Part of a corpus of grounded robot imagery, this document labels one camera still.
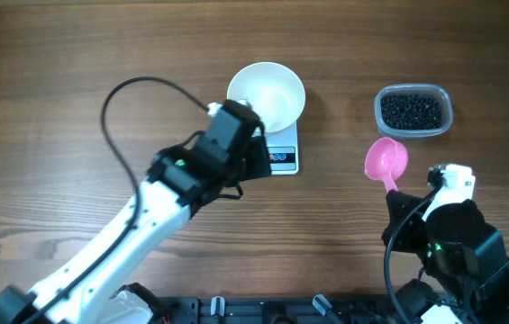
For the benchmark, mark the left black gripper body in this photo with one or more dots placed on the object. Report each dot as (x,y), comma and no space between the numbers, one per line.
(237,167)

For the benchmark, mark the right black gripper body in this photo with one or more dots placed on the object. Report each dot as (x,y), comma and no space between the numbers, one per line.
(408,238)

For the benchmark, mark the pink plastic measuring scoop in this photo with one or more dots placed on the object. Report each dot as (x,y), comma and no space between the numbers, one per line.
(385,162)

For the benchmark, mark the black beans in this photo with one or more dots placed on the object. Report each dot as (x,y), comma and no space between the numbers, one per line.
(411,112)

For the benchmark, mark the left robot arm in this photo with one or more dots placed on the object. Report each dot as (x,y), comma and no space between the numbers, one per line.
(180,182)

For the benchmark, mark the white digital kitchen scale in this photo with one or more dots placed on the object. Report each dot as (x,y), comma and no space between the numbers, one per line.
(283,151)

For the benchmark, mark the white ceramic bowl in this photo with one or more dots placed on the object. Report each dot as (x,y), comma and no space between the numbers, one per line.
(273,91)

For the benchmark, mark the clear plastic food container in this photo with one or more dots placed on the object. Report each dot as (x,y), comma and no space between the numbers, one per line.
(433,90)

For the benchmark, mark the right grey rail clamp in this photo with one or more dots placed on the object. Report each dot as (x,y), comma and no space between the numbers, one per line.
(321,304)

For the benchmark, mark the grey rail clamp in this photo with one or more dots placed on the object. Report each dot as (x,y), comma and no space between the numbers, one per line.
(217,306)
(321,304)

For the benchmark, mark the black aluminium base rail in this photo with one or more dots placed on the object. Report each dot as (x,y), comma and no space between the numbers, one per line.
(353,310)

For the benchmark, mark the left grey rail clamp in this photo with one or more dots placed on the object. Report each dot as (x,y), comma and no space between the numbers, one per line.
(217,306)

